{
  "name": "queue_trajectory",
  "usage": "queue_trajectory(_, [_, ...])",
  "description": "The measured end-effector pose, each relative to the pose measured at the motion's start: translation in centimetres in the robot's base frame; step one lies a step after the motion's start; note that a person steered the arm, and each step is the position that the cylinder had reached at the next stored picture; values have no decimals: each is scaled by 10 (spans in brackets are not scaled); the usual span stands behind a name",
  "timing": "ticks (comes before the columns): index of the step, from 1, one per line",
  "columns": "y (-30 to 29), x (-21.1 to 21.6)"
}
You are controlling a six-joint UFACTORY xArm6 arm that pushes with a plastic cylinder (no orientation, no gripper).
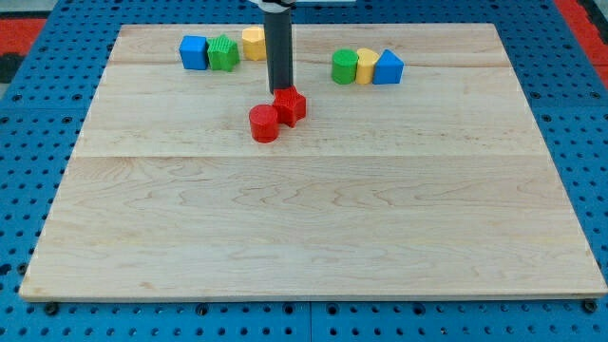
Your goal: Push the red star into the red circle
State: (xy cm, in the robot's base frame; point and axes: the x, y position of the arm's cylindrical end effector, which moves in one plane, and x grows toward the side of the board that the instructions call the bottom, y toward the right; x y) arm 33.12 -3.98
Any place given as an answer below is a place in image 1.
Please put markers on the red star block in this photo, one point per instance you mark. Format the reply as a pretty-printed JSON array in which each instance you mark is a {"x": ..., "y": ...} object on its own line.
[{"x": 291, "y": 106}]

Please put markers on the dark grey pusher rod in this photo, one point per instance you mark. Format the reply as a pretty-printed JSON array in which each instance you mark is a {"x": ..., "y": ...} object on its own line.
[{"x": 279, "y": 49}]

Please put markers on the yellow half-round block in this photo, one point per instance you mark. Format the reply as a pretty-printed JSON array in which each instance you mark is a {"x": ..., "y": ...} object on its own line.
[{"x": 367, "y": 59}]

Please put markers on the red cylinder block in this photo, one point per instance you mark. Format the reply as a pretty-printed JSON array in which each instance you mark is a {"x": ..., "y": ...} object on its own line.
[{"x": 263, "y": 120}]

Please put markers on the blue triangle block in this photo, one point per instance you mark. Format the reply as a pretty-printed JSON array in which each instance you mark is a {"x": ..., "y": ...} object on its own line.
[{"x": 388, "y": 69}]

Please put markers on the blue cube block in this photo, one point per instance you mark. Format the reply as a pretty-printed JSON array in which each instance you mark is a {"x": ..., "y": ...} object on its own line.
[{"x": 193, "y": 52}]

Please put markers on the green star block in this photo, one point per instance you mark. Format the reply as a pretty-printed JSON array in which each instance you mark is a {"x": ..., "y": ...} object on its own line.
[{"x": 222, "y": 53}]

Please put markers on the green cylinder block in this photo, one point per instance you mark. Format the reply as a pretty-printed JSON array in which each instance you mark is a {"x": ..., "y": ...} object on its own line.
[{"x": 344, "y": 66}]

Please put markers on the yellow hexagon block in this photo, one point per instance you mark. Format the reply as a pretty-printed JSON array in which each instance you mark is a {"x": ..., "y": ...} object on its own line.
[{"x": 253, "y": 42}]

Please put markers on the wooden board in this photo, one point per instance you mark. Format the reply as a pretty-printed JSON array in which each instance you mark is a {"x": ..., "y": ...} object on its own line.
[{"x": 437, "y": 188}]

